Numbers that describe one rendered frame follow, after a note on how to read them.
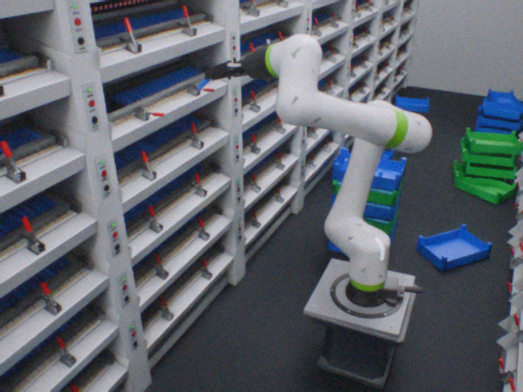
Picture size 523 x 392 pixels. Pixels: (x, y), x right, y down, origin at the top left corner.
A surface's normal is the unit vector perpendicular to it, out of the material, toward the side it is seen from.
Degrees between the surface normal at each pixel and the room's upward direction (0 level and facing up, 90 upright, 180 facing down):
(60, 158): 15
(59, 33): 90
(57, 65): 90
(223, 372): 0
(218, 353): 0
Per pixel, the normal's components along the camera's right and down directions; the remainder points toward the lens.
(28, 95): 0.86, 0.44
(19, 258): 0.24, -0.79
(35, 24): -0.45, 0.43
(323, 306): -0.04, -0.88
